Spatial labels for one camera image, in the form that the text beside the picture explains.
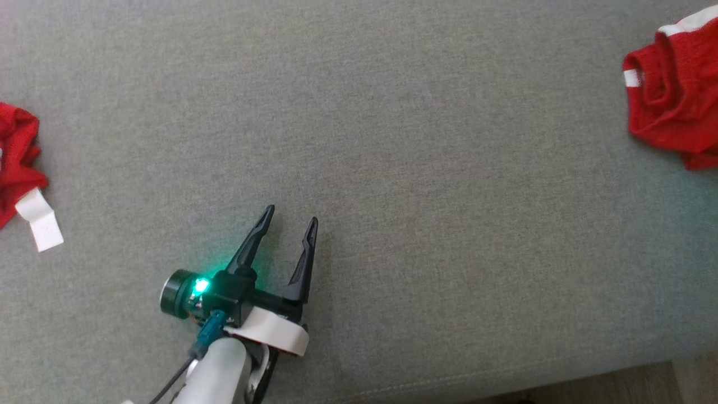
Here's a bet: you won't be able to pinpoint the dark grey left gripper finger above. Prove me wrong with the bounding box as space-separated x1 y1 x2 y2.
282 217 319 305
226 204 276 279

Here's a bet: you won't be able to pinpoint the black cable with teal plug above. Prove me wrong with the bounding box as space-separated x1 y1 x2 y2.
149 310 228 404

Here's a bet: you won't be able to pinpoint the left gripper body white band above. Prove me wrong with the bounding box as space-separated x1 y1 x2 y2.
210 274 310 357

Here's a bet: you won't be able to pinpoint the red white shorts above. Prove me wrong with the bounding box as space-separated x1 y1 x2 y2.
623 4 718 171

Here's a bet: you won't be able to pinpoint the red white basketball jersey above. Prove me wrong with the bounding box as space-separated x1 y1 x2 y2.
0 103 64 252

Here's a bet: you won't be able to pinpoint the large grey sofa seat cushion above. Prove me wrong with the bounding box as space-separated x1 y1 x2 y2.
0 0 718 404

